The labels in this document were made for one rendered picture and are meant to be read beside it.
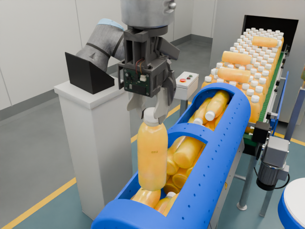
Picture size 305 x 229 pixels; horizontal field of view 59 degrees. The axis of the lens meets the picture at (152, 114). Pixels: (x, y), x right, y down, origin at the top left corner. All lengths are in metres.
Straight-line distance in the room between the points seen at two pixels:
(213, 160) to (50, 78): 3.19
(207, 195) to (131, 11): 0.57
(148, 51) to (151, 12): 0.07
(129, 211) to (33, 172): 2.15
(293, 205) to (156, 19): 0.82
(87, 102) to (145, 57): 0.99
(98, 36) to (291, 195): 1.17
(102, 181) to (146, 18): 1.45
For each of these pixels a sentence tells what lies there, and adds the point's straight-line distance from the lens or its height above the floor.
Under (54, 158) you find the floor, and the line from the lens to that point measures 2.88.
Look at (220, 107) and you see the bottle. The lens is 1.21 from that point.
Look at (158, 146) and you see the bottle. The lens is 0.60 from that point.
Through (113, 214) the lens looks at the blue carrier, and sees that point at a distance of 0.71.
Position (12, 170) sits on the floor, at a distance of 2.90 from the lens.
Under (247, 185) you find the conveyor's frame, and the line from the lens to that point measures 2.20.
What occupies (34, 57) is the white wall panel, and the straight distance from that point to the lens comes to 3.68.
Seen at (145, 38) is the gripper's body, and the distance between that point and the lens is 0.45.
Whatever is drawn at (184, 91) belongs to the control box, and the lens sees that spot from 1.60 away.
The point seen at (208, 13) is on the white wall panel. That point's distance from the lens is 6.07.
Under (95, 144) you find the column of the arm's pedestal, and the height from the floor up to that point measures 0.81.
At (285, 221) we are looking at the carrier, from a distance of 1.09.
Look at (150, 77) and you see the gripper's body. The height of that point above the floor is 1.59.
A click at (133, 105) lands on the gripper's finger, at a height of 1.50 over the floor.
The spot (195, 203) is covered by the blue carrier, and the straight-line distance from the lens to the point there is 0.78.
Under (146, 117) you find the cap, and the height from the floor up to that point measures 1.47.
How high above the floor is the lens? 1.78
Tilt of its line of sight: 32 degrees down
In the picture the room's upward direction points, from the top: straight up
